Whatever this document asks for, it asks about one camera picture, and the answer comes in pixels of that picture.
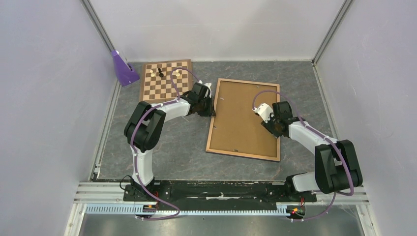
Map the slotted cable duct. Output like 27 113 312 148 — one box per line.
85 203 307 216

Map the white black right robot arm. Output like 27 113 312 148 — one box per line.
253 101 363 201

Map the purple wedge stand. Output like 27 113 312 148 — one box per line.
111 50 140 87

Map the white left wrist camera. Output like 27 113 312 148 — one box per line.
204 83 212 97

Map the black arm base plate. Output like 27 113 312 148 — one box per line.
123 180 317 203

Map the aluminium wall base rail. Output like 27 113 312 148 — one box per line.
89 81 121 181

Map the black chess piece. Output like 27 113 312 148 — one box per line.
157 68 164 78

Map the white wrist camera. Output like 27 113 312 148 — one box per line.
253 103 274 123
204 83 212 97

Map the wooden chessboard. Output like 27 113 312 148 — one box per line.
139 59 193 103

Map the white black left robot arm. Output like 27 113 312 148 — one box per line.
124 81 216 201

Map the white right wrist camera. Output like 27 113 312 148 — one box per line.
253 103 274 123

